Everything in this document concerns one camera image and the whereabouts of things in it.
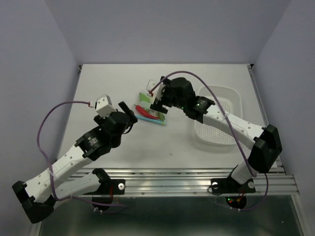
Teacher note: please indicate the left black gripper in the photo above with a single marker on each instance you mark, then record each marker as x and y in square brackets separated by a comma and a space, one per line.
[126, 109]

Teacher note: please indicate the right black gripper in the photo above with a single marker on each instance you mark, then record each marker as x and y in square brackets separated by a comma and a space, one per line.
[158, 104]

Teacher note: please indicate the red toy chili pepper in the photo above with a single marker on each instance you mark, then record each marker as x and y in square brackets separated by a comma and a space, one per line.
[145, 113]

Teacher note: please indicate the green toy pepper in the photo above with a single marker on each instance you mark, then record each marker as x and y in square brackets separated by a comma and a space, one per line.
[145, 103]

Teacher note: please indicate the clear zip top bag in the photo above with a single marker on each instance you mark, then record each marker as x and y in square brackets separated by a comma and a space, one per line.
[137, 114]

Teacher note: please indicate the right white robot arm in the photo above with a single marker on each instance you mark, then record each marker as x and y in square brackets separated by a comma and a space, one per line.
[263, 142]

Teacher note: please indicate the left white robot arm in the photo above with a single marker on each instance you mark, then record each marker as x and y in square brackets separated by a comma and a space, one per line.
[39, 196]

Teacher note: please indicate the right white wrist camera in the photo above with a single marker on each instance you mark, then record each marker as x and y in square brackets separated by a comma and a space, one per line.
[155, 95]

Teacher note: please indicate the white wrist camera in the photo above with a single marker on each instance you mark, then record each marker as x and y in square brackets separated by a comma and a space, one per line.
[104, 107]
[155, 95]

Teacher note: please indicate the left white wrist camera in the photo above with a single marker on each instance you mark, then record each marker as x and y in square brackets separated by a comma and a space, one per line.
[104, 107]

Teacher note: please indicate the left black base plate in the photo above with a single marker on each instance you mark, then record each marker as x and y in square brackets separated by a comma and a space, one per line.
[114, 187]

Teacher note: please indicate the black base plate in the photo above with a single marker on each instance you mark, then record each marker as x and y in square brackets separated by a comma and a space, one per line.
[228, 185]
[114, 187]

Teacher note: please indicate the aluminium frame rail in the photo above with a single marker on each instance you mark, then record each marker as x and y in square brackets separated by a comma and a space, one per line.
[195, 182]

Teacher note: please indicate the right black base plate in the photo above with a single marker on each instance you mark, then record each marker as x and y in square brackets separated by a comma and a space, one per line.
[228, 185]

